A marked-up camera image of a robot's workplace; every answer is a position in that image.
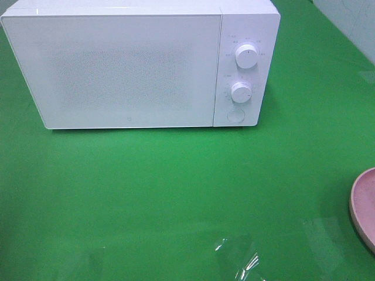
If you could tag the pink round plate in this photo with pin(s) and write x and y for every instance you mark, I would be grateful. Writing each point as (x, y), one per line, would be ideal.
(361, 206)

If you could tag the round door release button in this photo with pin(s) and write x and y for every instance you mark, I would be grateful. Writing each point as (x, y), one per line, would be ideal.
(236, 116)

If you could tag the white control knob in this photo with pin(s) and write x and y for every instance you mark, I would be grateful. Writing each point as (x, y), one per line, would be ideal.
(241, 92)
(246, 55)

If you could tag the white microwave door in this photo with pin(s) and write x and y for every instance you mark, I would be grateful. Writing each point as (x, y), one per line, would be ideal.
(87, 72)

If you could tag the white microwave oven body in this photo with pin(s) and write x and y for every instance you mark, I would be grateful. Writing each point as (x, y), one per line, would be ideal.
(241, 22)

